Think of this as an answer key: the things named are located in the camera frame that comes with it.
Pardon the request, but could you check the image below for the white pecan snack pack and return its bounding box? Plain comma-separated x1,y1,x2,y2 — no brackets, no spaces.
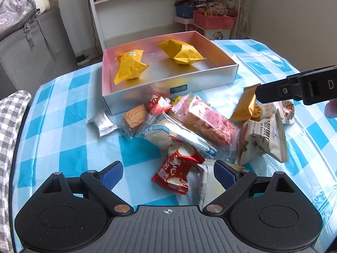
279,99,295,125

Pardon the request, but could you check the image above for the gold bar wrapper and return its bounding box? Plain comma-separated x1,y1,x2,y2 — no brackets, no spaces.
230,84,260,122

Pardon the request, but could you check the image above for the white nut snack pack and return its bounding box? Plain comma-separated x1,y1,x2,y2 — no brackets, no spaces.
237,111,289,166

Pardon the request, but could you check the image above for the silver foil packet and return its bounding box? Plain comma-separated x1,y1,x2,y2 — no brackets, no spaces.
88,109,120,138

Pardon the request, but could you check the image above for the large red snack pack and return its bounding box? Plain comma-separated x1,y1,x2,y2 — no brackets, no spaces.
151,137,205,195

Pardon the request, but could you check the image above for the pink rice cracker pack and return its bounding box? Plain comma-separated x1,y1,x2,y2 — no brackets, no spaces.
170,93,240,161

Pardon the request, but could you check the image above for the wafer biscuit clear pack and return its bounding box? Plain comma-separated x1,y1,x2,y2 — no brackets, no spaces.
122,104,148,140

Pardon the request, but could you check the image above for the white blue pastry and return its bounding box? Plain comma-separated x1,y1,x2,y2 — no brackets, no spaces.
135,111,217,159

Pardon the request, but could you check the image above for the small red snack pack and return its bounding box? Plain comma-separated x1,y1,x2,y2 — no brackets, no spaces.
146,93,173,115

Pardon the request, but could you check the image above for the yellow snack pack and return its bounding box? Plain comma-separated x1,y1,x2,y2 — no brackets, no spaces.
158,39,205,65
114,49,149,85

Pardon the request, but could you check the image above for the cream white flat pack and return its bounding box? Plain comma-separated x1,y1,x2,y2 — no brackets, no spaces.
195,159,245,211

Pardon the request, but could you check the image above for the lotus chip orange pack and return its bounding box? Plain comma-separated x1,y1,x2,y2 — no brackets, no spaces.
251,103,277,122

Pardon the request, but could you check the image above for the blue checkered tablecloth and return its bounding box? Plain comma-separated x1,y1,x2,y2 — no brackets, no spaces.
11,38,337,252

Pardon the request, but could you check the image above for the white storage box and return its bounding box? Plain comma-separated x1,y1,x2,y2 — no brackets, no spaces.
186,24,231,40

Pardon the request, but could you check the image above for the pink plastic basket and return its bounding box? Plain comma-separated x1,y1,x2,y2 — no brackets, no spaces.
193,11,237,30

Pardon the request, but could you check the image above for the pink lined cardboard box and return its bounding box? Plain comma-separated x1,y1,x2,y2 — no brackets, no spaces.
102,31,238,115

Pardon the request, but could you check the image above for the grey checkered cushion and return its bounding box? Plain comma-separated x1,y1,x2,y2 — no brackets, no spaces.
1,90,31,252

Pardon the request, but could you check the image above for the blue storage bin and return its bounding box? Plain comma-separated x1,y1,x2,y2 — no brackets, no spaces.
175,5,197,19

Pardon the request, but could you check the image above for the grey sofa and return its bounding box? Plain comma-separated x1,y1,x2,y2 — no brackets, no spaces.
1,7,76,98

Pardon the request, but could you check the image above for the white shelf desk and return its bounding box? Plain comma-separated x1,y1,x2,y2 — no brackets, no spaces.
89,0,241,50

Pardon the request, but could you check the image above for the silver grey backpack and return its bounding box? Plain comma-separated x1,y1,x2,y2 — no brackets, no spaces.
1,0,39,40

